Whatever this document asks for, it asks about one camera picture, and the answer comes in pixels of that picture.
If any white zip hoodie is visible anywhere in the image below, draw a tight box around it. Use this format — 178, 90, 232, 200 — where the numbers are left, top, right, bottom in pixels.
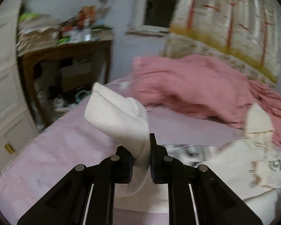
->
84, 83, 281, 224

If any pink bed sheet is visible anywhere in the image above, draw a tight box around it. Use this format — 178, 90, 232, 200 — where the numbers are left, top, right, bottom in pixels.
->
0, 77, 281, 225

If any white drawer cabinet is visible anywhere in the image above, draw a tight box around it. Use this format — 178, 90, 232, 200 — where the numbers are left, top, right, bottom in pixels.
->
0, 0, 38, 176

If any pink checked quilt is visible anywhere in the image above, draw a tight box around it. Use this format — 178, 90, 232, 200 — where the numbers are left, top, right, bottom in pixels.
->
130, 54, 281, 147

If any dark wooden desk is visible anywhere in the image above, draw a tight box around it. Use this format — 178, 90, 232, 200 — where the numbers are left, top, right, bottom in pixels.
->
18, 39, 113, 128

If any clear spray bottle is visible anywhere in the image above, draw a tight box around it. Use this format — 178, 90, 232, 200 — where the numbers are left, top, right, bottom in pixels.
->
83, 24, 92, 42

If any stack of papers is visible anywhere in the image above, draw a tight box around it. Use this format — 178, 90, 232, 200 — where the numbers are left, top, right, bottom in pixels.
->
16, 11, 61, 57

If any tree print curtain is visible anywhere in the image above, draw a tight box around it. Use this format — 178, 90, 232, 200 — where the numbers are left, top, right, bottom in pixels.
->
164, 0, 280, 85

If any orange snack bag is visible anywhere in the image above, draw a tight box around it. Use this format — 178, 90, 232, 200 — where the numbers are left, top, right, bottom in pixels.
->
77, 6, 97, 28

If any white framed window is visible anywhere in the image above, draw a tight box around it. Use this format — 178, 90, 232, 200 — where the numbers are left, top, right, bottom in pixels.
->
126, 0, 177, 38

